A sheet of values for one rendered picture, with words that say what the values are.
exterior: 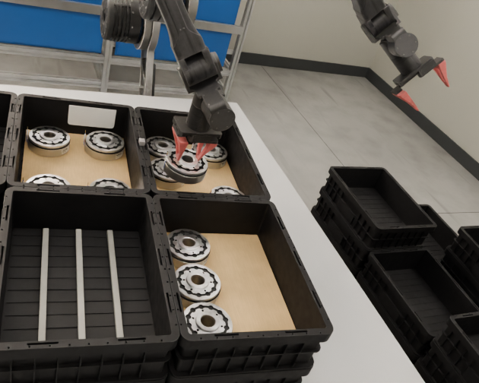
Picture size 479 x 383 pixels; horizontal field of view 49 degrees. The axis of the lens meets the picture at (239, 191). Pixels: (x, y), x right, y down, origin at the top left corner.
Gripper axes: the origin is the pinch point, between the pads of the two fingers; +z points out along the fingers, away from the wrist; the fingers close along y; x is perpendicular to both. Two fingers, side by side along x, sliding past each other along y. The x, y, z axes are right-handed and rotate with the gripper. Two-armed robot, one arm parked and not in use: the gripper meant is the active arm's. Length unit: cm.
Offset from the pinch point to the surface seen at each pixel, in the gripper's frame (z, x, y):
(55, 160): 16.6, 18.3, -26.3
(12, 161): 6.1, 4.2, -37.8
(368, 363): 24, -47, 38
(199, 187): 14.9, 6.2, 9.3
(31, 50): 79, 199, -14
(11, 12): 59, 201, -25
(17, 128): 6.8, 17.9, -36.1
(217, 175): 15.0, 11.3, 16.3
